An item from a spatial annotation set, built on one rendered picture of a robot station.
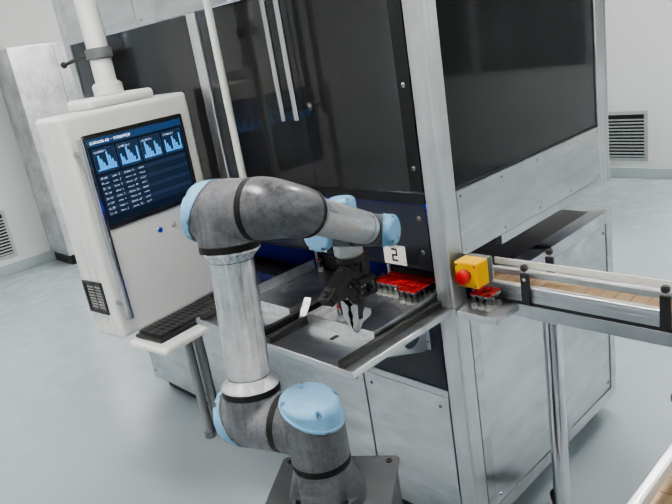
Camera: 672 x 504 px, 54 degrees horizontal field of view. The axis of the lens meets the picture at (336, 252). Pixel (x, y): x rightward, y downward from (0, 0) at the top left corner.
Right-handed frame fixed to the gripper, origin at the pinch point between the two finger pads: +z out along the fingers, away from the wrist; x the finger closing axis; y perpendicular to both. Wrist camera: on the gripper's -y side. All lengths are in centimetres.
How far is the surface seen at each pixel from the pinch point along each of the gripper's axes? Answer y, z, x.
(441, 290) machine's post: 27.0, -2.4, -8.7
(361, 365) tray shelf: -9.1, 3.6, -10.5
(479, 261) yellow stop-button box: 28.4, -12.2, -21.2
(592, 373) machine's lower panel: 108, 62, -12
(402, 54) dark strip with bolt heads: 26, -67, -5
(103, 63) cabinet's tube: -5, -77, 95
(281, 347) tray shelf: -12.6, 3.6, 16.2
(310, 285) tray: 22.4, 2.7, 42.3
